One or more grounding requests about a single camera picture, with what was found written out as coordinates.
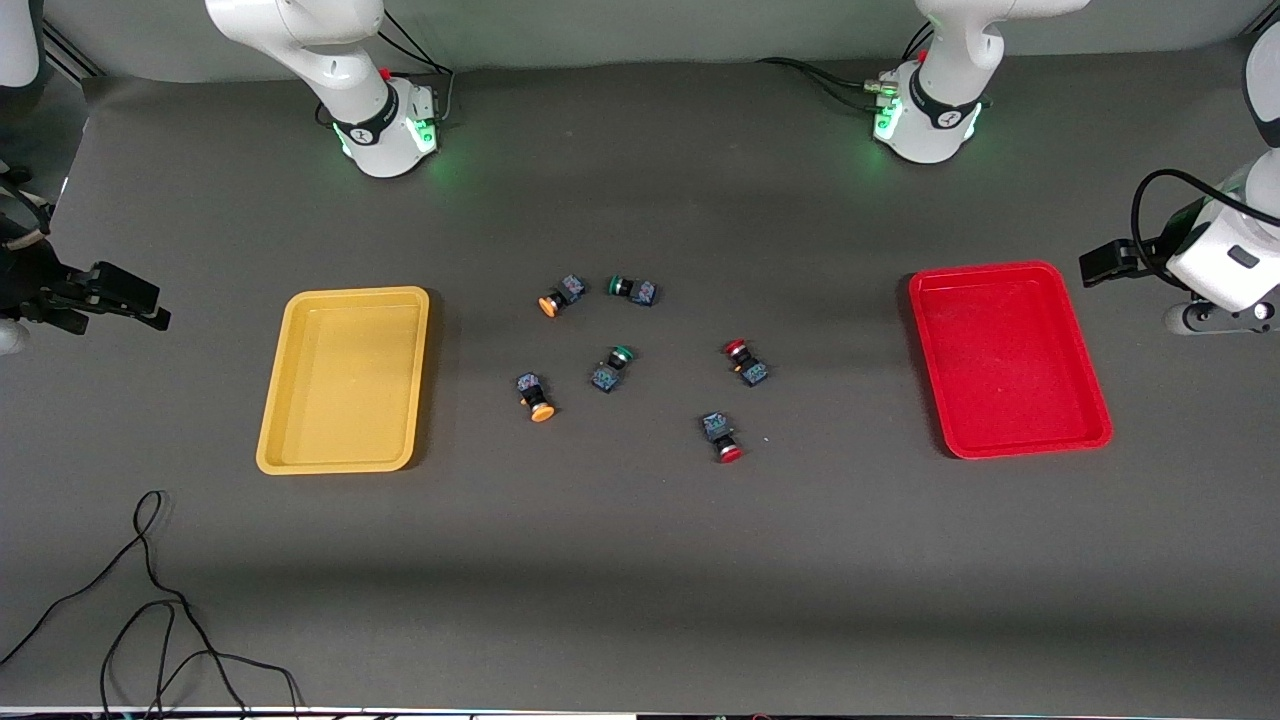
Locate red push button switch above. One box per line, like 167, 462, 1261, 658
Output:
722, 339, 771, 389
700, 411, 744, 464

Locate yellow-orange push button switch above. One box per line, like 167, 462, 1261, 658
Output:
538, 274, 587, 319
515, 371, 557, 424

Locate white stand leg with caster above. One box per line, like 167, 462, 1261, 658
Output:
0, 163, 51, 223

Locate red plastic tray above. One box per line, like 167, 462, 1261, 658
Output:
907, 261, 1114, 461

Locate yellow plastic tray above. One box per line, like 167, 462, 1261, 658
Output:
255, 286, 431, 476

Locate dark grey table mat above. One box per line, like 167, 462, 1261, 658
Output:
0, 45, 1280, 713

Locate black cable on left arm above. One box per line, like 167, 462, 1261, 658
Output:
1130, 168, 1251, 286

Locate aluminium frame rail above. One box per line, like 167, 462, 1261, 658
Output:
40, 20, 103, 81

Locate thin black loose cable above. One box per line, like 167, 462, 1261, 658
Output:
0, 490, 303, 720

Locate black right arm base cables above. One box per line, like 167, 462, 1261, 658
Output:
375, 8, 456, 126

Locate black arm base cables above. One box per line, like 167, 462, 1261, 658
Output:
755, 22, 936, 113
375, 8, 456, 126

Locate black left arm base cables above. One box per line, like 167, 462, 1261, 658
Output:
755, 22, 936, 113

